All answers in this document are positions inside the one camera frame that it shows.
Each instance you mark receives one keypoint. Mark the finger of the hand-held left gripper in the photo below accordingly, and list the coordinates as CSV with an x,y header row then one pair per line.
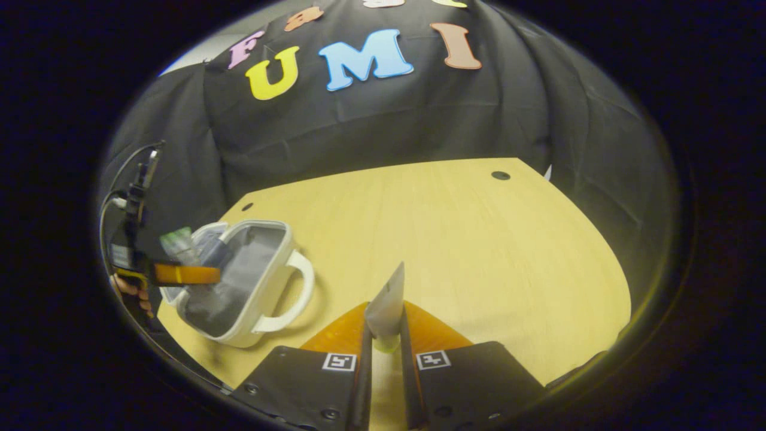
x,y
185,274

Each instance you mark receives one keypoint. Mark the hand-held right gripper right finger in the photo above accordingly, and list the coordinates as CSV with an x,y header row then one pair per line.
x,y
410,389

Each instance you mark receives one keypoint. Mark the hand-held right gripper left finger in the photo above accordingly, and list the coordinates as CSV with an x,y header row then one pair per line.
x,y
362,389

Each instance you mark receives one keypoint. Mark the green skincare tube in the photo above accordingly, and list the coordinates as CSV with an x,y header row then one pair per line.
x,y
179,242

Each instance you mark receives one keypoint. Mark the white suitcase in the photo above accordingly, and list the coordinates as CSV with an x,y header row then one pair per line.
x,y
263,281

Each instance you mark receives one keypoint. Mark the small pale skincare tube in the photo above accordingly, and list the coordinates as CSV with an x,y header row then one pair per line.
x,y
386,305

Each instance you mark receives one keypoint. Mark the black backdrop cloth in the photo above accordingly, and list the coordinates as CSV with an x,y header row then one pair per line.
x,y
389,120

